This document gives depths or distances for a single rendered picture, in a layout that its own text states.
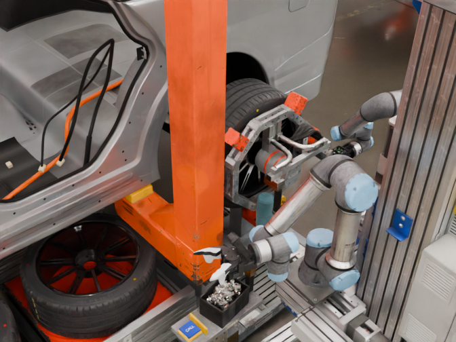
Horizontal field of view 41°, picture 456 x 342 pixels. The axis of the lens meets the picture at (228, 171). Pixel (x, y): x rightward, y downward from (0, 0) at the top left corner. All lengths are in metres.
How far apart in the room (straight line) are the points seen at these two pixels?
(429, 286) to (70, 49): 2.43
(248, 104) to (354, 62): 3.06
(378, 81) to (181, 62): 3.60
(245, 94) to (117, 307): 1.18
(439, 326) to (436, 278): 0.21
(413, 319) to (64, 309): 1.53
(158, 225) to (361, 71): 3.25
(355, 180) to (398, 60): 4.05
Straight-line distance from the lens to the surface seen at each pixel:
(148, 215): 3.05
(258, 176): 3.28
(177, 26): 2.20
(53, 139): 3.40
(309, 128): 3.04
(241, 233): 3.55
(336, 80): 5.59
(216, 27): 2.20
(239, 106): 2.95
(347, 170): 2.11
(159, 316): 3.03
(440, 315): 2.34
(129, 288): 2.98
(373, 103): 2.84
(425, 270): 2.27
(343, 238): 2.25
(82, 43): 3.83
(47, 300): 3.00
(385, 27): 6.68
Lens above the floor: 2.74
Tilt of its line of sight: 38 degrees down
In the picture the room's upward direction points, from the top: 1 degrees clockwise
